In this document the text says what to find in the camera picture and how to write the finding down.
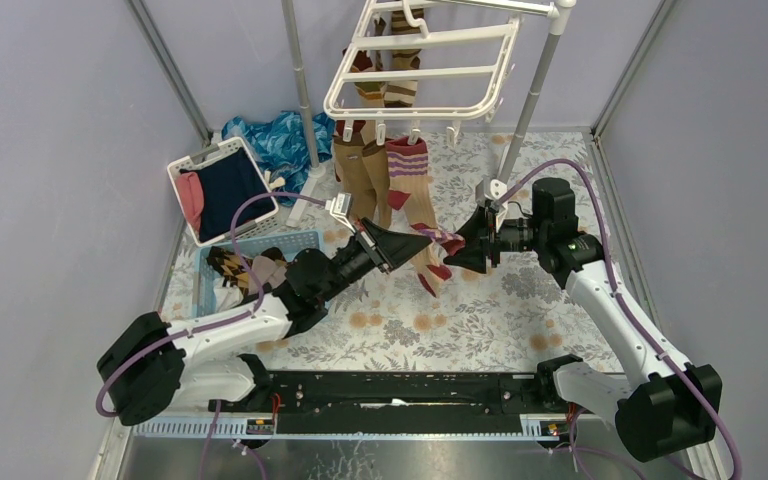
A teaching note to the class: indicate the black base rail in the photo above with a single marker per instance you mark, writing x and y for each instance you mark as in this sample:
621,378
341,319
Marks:
397,403

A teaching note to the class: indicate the blue laundry basket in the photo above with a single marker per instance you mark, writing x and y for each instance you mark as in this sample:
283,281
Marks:
207,278

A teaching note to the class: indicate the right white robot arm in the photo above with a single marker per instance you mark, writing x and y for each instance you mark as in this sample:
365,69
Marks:
664,403

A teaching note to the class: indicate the white sock hanger frame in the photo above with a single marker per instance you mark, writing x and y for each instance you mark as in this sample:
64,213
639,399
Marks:
461,75

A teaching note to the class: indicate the brown patterned hanging sock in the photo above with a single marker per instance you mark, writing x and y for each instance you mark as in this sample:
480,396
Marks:
401,93

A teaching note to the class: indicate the silver drying rack stand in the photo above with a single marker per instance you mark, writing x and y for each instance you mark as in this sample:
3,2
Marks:
557,14

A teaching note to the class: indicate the pink cloth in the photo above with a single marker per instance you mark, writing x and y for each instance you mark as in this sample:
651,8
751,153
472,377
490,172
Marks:
191,198

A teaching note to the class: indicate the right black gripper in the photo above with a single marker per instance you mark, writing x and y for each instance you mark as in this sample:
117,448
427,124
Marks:
481,238

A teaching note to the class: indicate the tan ribbed sock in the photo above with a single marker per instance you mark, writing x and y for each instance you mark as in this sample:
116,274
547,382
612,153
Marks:
352,173

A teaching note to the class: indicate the red striped sock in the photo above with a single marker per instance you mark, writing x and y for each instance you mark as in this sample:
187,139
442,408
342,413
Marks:
409,177
430,269

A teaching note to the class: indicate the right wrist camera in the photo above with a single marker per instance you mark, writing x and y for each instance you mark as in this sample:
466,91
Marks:
489,192

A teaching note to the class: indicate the blue patterned cloth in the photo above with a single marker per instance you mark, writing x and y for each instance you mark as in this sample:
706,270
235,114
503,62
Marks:
281,146

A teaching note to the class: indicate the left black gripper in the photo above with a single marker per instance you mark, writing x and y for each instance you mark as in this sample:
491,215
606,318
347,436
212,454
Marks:
373,245

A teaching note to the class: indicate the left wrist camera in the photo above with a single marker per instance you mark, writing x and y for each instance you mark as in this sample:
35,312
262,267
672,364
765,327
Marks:
339,208

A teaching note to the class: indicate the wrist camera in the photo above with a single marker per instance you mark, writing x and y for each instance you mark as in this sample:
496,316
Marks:
489,192
339,208

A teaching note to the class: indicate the dark navy cloth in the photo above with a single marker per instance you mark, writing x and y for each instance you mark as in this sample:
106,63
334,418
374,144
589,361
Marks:
226,184

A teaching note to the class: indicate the white laundry basket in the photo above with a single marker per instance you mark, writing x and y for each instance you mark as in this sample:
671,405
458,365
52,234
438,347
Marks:
255,215

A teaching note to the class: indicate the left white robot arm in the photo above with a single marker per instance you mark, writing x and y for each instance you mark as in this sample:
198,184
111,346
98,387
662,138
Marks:
155,365

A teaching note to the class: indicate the pile of socks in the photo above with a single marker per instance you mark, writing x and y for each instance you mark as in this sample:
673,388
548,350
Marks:
234,281

